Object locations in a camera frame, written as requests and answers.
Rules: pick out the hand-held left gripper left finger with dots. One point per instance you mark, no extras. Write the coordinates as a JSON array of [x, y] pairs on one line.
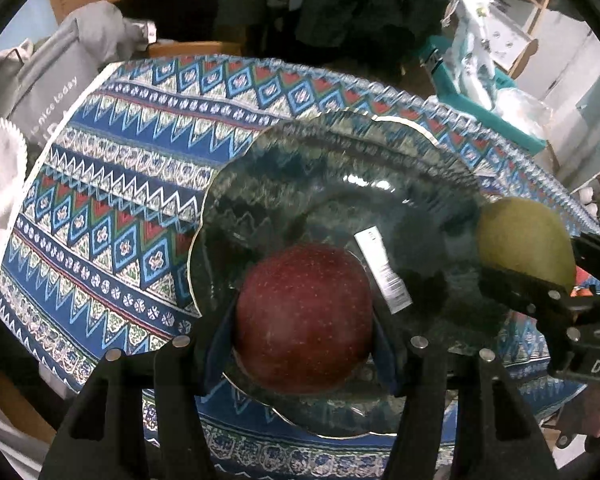
[[214, 355]]

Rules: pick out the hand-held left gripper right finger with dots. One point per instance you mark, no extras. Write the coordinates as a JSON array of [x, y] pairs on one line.
[[386, 355]]

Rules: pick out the yellow-green pear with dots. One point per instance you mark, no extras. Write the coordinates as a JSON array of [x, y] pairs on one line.
[[520, 240]]

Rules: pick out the red apple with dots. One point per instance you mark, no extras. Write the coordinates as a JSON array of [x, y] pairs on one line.
[[300, 315]]

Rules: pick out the glass bowl with gold rim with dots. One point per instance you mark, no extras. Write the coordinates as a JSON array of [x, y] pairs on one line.
[[330, 185]]

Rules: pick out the person's right hand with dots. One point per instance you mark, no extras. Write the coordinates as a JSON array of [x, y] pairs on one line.
[[594, 421]]

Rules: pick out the clear plastic bag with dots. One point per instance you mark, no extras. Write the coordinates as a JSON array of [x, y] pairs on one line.
[[520, 110]]

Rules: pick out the blue patterned tablecloth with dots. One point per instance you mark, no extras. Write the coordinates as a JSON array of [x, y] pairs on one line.
[[105, 185]]

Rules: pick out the teal plastic crate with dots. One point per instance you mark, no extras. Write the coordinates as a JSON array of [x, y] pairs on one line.
[[445, 80]]

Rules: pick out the white drawer box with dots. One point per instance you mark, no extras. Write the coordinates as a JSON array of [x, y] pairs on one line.
[[505, 35]]

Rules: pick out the printed white plastic bag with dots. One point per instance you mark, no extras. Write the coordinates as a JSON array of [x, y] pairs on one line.
[[472, 50]]

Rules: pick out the white cloth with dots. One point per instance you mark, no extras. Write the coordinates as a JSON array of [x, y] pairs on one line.
[[0, 185]]

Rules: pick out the cardboard box with red print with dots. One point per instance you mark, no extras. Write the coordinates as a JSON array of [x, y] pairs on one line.
[[195, 49]]

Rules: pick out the grey fabric bag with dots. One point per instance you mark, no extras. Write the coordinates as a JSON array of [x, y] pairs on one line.
[[50, 90]]

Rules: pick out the black jacket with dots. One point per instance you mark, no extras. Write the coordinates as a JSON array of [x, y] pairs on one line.
[[355, 10]]

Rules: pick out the grey clothing pile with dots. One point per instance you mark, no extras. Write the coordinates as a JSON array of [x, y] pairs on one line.
[[105, 30]]

